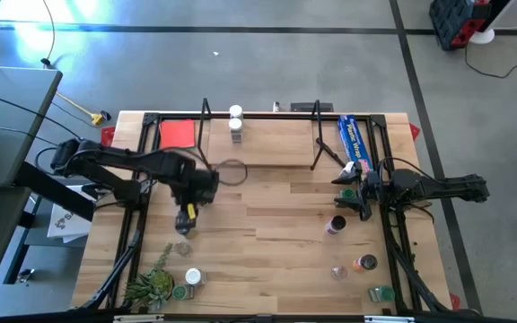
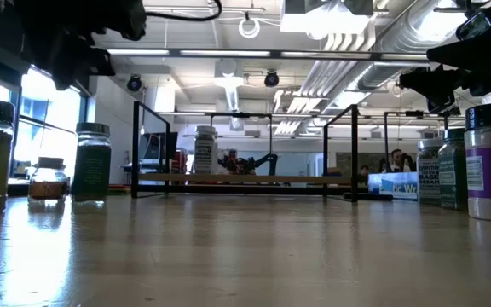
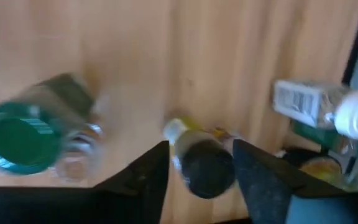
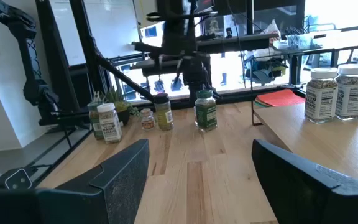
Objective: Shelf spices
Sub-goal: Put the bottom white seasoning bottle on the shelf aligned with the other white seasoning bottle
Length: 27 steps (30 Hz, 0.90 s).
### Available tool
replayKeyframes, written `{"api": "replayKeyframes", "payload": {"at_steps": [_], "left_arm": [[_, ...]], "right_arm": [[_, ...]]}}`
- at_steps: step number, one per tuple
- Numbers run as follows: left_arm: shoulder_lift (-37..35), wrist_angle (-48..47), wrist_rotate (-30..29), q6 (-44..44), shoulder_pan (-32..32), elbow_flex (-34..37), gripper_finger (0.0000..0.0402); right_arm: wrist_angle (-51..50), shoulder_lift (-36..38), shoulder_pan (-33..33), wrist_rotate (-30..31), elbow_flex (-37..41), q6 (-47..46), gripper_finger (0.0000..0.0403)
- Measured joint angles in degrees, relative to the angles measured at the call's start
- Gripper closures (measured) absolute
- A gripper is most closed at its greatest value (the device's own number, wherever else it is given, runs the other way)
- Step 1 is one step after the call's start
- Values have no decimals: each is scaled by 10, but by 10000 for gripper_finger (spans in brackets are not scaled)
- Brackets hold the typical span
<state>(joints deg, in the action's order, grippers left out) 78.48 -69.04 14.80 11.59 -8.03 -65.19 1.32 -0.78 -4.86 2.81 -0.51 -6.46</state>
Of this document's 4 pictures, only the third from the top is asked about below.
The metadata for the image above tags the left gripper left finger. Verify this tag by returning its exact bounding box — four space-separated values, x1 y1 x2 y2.
0 139 171 224

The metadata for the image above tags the green lid herb jar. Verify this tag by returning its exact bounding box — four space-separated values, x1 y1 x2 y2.
290 119 358 167
0 72 104 177

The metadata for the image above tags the black lid olive label jar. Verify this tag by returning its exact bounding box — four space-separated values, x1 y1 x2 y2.
162 116 239 200

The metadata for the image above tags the bagel sesame jar white lid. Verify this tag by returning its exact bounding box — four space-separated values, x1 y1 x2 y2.
272 79 358 141

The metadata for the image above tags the potted succulent plant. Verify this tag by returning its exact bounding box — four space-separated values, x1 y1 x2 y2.
280 146 358 191

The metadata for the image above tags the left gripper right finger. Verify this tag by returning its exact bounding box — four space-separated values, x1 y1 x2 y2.
232 139 358 224

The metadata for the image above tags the small clear spice jar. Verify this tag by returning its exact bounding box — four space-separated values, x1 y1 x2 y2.
54 123 107 183

